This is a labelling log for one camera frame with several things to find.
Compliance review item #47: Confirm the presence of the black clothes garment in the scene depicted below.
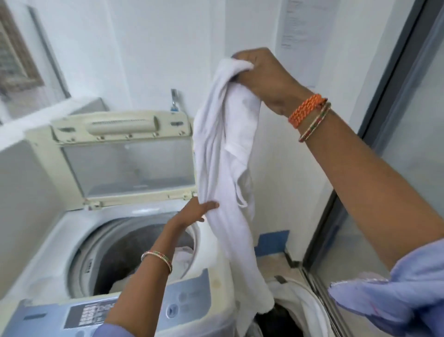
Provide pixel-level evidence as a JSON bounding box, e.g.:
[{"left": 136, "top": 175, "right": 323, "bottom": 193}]
[{"left": 255, "top": 304, "right": 304, "bottom": 337}]

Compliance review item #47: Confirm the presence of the washing machine lid with window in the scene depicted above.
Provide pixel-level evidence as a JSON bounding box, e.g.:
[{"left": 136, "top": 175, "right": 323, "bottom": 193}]
[{"left": 26, "top": 110, "right": 198, "bottom": 212}]

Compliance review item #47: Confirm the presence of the orange braided bracelet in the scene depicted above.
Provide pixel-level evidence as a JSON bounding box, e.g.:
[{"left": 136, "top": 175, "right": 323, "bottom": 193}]
[{"left": 288, "top": 94, "right": 327, "bottom": 129}]

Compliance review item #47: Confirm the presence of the window with metal grille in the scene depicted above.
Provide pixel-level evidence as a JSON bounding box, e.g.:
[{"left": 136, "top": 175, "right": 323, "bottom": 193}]
[{"left": 0, "top": 0, "right": 72, "bottom": 122}]

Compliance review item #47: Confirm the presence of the person's left forearm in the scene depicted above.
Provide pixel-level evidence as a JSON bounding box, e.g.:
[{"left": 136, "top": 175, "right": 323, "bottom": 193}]
[{"left": 104, "top": 222, "right": 188, "bottom": 337}]

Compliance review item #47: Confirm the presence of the thin beaded bangle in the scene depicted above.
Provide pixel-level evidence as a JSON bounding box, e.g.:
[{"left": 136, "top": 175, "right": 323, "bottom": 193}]
[
  {"left": 298, "top": 101, "right": 332, "bottom": 143},
  {"left": 140, "top": 250, "right": 173, "bottom": 275}
]

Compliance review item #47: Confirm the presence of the black framed glass door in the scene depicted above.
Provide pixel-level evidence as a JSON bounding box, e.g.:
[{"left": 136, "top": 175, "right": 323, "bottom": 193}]
[{"left": 302, "top": 0, "right": 444, "bottom": 337}]

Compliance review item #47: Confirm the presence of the person's right hand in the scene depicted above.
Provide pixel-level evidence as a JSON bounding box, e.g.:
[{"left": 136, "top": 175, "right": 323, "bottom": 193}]
[{"left": 230, "top": 47, "right": 315, "bottom": 117}]

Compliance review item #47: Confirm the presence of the cream and blue washing machine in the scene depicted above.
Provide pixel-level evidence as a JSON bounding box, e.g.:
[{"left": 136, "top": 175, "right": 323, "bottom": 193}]
[{"left": 0, "top": 110, "right": 243, "bottom": 337}]

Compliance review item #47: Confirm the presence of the person's left hand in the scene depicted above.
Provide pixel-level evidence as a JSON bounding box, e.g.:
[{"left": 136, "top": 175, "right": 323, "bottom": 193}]
[{"left": 175, "top": 197, "right": 220, "bottom": 231}]

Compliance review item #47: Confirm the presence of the white paper wall notice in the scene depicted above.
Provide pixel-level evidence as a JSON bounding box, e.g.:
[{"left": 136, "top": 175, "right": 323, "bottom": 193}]
[{"left": 276, "top": 0, "right": 339, "bottom": 89}]

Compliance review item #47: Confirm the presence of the lavender blue tunic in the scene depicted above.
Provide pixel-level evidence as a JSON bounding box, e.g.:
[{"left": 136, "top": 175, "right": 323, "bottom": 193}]
[{"left": 100, "top": 237, "right": 444, "bottom": 337}]

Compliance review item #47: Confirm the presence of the white round laundry basket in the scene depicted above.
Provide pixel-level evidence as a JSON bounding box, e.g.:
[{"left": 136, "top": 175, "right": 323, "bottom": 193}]
[{"left": 255, "top": 276, "right": 333, "bottom": 337}]

